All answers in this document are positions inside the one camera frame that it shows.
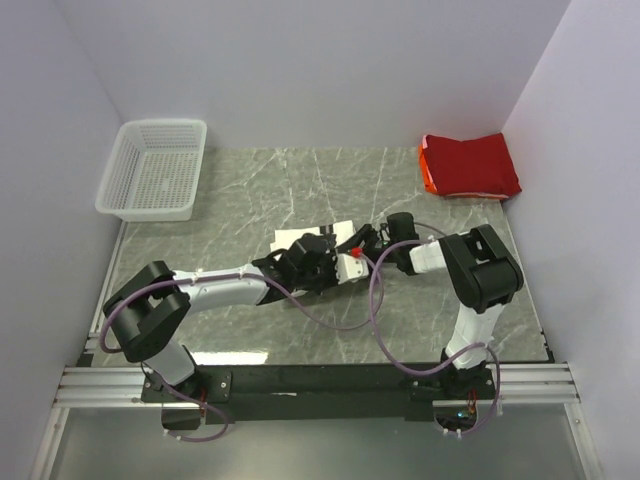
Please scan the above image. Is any folded red t shirt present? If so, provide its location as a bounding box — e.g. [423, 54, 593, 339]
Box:
[422, 131, 523, 197]

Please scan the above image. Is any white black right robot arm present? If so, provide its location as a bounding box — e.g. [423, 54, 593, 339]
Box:
[337, 212, 524, 399]

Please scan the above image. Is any white plastic basket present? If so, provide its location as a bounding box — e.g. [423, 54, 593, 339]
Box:
[95, 119, 207, 223]

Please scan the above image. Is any black base crossbar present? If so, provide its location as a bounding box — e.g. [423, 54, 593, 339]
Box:
[140, 360, 497, 430]

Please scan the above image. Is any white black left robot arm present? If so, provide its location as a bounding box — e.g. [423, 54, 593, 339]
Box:
[99, 232, 338, 402]

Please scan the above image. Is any white t shirt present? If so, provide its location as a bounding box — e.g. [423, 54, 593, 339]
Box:
[270, 220, 356, 281]

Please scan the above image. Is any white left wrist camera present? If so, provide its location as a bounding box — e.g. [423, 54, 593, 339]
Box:
[335, 247, 369, 285]

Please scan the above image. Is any aluminium rail frame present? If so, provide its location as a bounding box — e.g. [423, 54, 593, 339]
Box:
[31, 313, 604, 479]

